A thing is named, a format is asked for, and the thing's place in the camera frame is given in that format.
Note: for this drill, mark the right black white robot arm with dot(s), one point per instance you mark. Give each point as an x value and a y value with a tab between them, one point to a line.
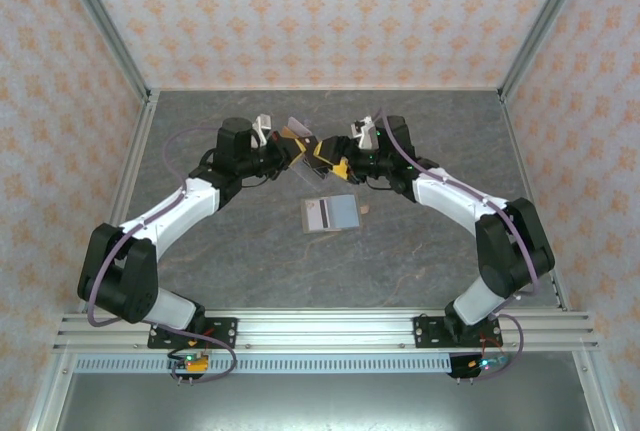
505	251

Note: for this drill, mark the tan card holder wallet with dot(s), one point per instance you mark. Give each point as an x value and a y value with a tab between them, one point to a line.
347	213

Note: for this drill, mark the aluminium cross rail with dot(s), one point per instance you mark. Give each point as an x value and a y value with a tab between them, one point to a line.
325	331

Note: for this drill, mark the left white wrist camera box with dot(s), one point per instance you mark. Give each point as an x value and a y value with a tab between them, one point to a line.
262	127

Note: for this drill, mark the clear acrylic card stand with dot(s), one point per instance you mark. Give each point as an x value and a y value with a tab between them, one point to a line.
312	177

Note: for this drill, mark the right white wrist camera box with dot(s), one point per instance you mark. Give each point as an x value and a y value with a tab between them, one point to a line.
365	136

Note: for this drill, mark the left circuit board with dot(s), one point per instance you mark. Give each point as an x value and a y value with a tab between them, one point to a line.
190	363

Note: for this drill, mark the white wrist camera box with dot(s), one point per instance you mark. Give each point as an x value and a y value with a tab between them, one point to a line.
365	136
262	127

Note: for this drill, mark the circuit board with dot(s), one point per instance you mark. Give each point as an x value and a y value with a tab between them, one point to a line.
487	364
190	363

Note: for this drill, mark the aluminium side rail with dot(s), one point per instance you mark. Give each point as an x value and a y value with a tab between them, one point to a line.
521	161
134	161

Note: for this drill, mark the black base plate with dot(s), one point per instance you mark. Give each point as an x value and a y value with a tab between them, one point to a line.
425	331
222	328

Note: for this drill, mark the aluminium frame post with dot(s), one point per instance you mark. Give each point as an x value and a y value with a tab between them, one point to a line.
100	21
545	21

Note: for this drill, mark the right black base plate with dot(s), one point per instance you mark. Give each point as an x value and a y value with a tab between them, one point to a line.
425	331

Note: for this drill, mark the grey metal sheet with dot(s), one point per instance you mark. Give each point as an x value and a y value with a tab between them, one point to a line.
325	401

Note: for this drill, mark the black card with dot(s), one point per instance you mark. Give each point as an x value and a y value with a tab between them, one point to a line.
320	167

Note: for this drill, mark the right circuit board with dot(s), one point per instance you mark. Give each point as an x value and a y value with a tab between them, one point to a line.
487	364

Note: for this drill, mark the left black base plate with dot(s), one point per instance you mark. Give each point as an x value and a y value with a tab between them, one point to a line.
222	328

